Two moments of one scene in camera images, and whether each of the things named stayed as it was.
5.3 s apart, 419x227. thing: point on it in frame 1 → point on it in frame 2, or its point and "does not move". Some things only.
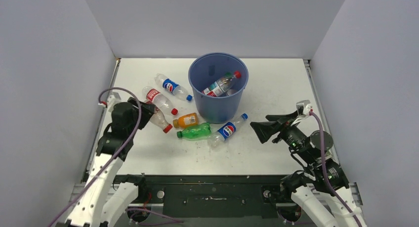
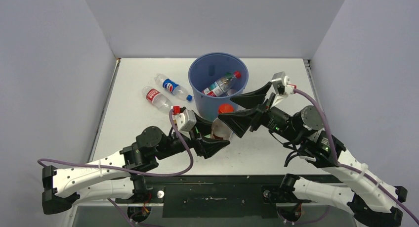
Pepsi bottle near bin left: (173, 86) does not move
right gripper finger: (265, 129) → (241, 122)
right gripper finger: (282, 117) → (252, 99)
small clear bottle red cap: (159, 119) → (220, 129)
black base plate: (213, 195) does not move
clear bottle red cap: (222, 85) does not move
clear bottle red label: (159, 100) does not move
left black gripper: (146, 113) → (204, 148)
